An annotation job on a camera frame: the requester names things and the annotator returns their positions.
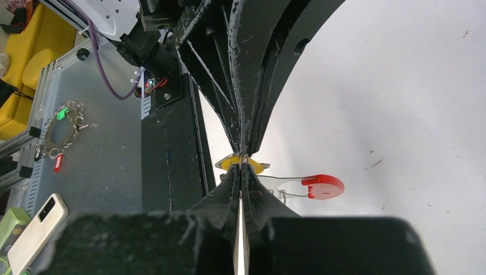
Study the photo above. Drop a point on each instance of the key with yellow tag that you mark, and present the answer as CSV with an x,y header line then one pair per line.
x,y
226,163

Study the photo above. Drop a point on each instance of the metal keyring with red handle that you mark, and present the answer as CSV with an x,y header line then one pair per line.
x,y
314,187

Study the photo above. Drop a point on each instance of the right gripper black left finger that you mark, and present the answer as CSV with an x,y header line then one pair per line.
x,y
201,240

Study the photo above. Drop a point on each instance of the yellow sofa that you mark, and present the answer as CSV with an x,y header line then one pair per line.
x,y
46,38

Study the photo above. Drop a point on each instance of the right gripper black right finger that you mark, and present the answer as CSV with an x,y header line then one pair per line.
x,y
279,241

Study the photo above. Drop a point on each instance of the green box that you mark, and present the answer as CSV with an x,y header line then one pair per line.
x,y
13,223

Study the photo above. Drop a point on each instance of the spare keyring with tags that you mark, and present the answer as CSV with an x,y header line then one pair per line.
x,y
60,132

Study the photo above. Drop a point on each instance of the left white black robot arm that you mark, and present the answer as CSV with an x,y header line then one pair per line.
x,y
144,32

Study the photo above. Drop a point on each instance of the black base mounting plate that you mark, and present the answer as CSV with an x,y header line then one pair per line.
x,y
175,158

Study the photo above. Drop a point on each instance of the white smartphone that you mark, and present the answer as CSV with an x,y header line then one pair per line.
x,y
37,234

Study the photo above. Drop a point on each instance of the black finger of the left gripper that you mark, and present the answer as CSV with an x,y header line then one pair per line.
x,y
202,43
266,39

